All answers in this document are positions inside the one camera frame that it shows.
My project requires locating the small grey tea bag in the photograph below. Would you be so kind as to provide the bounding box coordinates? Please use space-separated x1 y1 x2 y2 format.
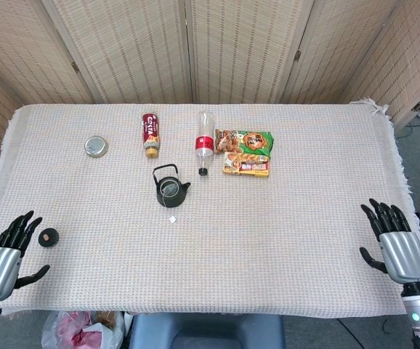
161 182 178 224

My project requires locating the blue grey stool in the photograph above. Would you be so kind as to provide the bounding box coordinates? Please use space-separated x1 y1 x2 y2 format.
128 313 286 349

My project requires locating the pink white plastic bag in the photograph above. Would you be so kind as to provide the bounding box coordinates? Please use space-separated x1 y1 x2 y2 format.
41 310 126 349

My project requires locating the green snack bag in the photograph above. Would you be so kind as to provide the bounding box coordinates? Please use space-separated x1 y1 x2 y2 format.
214 128 275 159

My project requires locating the black teapot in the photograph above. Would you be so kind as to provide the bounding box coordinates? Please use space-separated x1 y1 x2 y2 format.
152 164 192 209

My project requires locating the clear bottle with red label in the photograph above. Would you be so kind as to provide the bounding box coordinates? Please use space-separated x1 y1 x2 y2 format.
195 110 216 177

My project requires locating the yellow curry box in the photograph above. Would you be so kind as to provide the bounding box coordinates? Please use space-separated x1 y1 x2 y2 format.
222 151 270 179

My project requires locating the black floor cable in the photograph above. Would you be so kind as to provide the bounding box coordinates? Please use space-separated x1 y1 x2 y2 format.
336 318 359 349

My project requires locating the pale woven tablecloth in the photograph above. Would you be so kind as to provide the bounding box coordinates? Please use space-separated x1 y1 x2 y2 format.
0 97 420 318

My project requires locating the black teapot lid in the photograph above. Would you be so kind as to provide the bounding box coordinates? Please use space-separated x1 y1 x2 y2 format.
39 228 60 249

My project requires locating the round metal tin lid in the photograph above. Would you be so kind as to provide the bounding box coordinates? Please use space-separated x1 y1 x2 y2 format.
84 135 109 159

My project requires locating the woven folding screen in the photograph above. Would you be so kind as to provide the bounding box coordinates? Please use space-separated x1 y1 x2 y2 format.
0 0 420 167

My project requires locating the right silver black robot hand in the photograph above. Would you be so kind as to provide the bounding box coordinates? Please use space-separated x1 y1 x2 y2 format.
358 198 420 285

